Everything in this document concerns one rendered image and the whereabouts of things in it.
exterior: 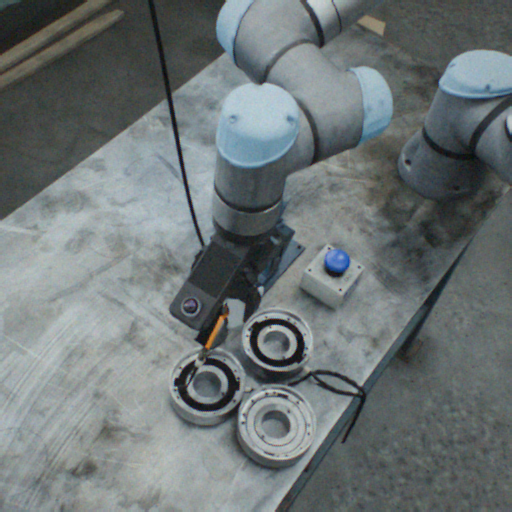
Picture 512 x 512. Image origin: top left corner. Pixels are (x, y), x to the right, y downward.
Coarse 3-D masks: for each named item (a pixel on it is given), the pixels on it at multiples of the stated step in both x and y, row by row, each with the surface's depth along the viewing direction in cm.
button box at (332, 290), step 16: (320, 256) 116; (304, 272) 114; (320, 272) 114; (336, 272) 114; (352, 272) 115; (304, 288) 117; (320, 288) 114; (336, 288) 113; (352, 288) 117; (336, 304) 114
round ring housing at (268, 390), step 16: (272, 384) 102; (256, 400) 102; (288, 400) 103; (304, 400) 101; (240, 416) 99; (256, 416) 100; (272, 416) 103; (288, 416) 101; (304, 416) 101; (240, 432) 98; (256, 432) 99; (288, 432) 102; (256, 448) 97; (304, 448) 97; (272, 464) 97; (288, 464) 98
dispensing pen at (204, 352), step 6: (228, 294) 95; (222, 306) 98; (222, 312) 96; (216, 318) 95; (210, 324) 95; (204, 330) 96; (210, 330) 95; (198, 336) 96; (204, 336) 96; (210, 336) 95; (198, 342) 96; (204, 342) 96; (204, 348) 98; (198, 354) 99; (204, 354) 98; (198, 360) 99; (204, 360) 99; (198, 366) 99; (192, 372) 100; (192, 378) 100
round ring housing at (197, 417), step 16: (192, 352) 104; (224, 352) 104; (176, 368) 103; (208, 368) 104; (240, 368) 103; (192, 384) 103; (224, 384) 103; (240, 384) 103; (176, 400) 99; (208, 400) 101; (240, 400) 101; (192, 416) 99; (208, 416) 98; (224, 416) 100
